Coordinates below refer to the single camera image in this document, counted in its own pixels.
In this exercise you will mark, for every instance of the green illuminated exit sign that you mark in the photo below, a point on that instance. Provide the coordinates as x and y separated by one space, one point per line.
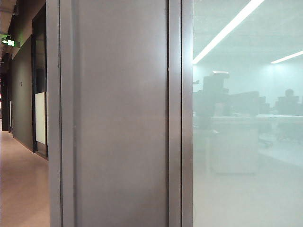
10 42

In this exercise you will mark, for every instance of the frosted glass partition pane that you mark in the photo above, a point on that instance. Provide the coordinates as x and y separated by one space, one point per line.
248 153

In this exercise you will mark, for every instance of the dark corridor door frame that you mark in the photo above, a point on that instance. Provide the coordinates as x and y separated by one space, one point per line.
33 94

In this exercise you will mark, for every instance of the narrow white frosted pane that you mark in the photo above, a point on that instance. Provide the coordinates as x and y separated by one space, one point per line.
10 113

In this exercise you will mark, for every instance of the dark grey metal column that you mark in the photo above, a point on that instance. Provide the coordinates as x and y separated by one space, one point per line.
118 118

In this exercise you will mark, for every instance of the white frosted door pane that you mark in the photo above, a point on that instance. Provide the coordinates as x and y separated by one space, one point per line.
40 118

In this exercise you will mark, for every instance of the grey ceiling conduit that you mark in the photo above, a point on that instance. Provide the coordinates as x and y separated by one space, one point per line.
9 10

